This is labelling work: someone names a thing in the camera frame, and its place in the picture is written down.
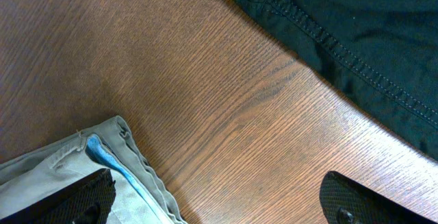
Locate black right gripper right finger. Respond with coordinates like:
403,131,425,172
319,171,435,224

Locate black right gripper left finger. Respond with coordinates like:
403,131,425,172
1,169,116,224

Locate khaki green shorts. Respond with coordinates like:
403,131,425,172
1,116,185,224

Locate black folded garment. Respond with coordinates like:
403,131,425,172
234,0,437,158

